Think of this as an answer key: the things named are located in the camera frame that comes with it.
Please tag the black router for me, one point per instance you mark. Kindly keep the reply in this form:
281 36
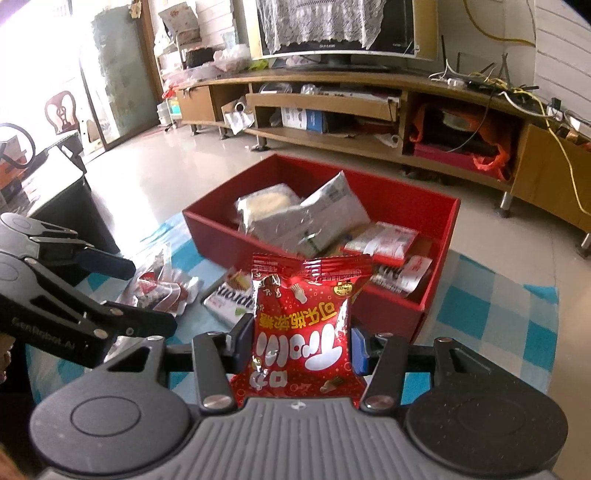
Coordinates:
485 84

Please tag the blue and white box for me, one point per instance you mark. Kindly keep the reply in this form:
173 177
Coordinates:
314 121

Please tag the black side table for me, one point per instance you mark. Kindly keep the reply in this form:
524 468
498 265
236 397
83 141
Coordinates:
78 203

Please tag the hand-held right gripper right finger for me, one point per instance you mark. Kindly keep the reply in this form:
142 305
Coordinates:
360 353

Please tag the pink plastic bag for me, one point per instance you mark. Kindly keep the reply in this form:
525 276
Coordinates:
194 74

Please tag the glass door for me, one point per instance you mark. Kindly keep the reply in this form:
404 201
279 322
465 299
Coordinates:
120 83

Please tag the clear silver packet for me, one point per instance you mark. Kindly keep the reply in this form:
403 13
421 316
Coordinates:
281 228

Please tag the white plastic bag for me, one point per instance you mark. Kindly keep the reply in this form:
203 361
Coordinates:
240 120

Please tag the grey foil packet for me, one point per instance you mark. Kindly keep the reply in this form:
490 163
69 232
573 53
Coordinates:
334 194

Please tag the clear snack packet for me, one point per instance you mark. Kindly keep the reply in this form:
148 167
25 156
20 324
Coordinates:
157 286

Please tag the patterned cardboard box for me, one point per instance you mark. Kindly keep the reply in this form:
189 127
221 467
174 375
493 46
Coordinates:
178 18

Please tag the television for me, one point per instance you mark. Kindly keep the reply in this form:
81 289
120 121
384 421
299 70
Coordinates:
406 27

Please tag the red and white packet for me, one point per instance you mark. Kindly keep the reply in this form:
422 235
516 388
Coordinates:
383 240

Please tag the red snack bag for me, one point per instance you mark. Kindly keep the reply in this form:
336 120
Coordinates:
300 332

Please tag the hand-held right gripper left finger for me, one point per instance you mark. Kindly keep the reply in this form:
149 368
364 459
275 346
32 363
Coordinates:
240 344

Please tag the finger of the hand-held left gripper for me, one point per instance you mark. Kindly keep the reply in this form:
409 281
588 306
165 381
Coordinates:
138 323
111 265

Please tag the wooden media stand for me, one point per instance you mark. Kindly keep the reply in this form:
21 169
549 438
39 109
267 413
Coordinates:
545 170

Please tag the blue checkered cloth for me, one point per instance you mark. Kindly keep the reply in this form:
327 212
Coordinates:
485 304

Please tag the orange bag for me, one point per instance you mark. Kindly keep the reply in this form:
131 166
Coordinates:
491 159

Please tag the wooden chair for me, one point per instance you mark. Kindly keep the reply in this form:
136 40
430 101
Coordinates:
57 113

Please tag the white box with dark lettering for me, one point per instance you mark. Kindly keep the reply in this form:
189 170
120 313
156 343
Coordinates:
228 300

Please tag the clear packet of pale crackers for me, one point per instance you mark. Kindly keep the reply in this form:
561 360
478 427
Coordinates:
265 203

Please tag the white lace cloth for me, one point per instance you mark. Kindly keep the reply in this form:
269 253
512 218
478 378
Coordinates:
323 23

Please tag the red cardboard box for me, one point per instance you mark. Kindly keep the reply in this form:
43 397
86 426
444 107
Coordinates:
210 233

